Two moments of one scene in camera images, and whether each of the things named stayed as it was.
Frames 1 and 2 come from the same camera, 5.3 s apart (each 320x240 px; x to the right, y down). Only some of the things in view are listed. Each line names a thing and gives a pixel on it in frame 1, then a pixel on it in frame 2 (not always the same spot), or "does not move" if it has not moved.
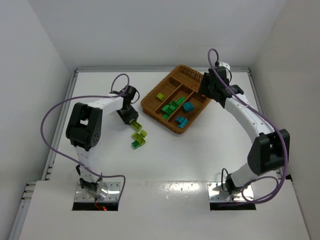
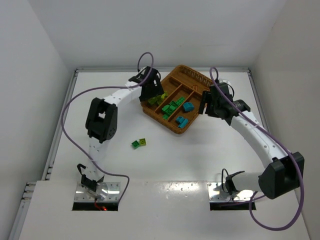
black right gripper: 207,88 to 211,105
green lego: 172,103 does not move
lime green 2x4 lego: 135,125 to 156,100
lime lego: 137,137 to 159,101
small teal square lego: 180,119 does not move
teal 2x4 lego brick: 184,123 does not move
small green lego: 135,144 does not move
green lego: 169,111 does not move
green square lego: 165,107 does not move
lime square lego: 141,141 does not move
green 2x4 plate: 180,100 does not move
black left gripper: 127,116 to 151,89
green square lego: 165,117 does not move
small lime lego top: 143,133 to 165,94
